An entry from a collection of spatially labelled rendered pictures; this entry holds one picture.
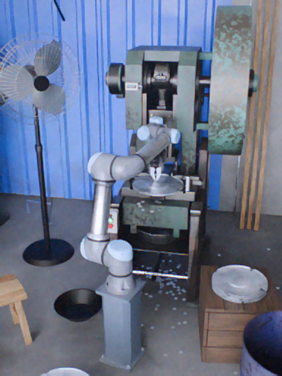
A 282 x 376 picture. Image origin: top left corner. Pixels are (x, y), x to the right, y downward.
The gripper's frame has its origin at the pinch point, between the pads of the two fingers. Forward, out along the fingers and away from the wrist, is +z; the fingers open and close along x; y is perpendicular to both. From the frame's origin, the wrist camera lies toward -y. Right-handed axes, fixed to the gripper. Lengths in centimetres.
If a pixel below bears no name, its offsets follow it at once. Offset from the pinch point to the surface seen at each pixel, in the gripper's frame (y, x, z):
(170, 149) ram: 14.8, -6.5, -13.6
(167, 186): -5.2, -7.8, 2.1
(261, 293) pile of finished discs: -42, -61, 42
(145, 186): -6.4, 4.6, 2.0
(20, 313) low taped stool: -59, 63, 59
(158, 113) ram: 14.8, 0.6, -34.9
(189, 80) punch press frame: 10, -17, -55
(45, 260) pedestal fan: 21, 83, 76
